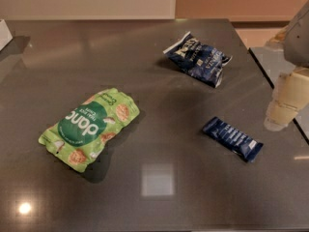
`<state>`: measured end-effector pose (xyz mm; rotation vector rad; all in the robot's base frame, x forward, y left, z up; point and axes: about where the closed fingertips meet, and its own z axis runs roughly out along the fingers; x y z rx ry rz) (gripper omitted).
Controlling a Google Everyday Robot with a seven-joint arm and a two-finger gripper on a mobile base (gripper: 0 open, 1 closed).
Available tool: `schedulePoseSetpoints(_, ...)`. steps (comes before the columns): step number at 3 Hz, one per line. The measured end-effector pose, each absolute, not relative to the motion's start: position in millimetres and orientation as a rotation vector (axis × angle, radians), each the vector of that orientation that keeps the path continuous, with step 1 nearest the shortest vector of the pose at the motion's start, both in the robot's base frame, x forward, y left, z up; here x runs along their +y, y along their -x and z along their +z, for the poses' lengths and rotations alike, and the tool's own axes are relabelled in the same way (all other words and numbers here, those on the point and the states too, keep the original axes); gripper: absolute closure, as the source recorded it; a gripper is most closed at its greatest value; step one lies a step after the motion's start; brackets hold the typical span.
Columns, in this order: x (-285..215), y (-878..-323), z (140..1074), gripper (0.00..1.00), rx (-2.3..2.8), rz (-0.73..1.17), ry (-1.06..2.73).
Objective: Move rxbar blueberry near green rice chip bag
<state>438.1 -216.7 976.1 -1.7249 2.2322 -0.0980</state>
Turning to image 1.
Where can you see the blue rxbar blueberry bar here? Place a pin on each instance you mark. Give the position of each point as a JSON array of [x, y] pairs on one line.
[[233, 139]]

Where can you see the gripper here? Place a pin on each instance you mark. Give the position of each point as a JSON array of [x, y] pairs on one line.
[[297, 41]]

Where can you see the green rice chip bag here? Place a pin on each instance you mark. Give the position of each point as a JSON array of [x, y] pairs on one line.
[[80, 137]]

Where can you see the dark blue chip bag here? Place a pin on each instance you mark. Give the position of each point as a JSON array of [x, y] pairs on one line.
[[198, 60]]

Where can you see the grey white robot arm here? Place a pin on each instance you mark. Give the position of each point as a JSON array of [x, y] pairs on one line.
[[296, 41]]

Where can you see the white box at table edge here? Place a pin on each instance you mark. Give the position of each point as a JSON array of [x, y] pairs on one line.
[[5, 34]]

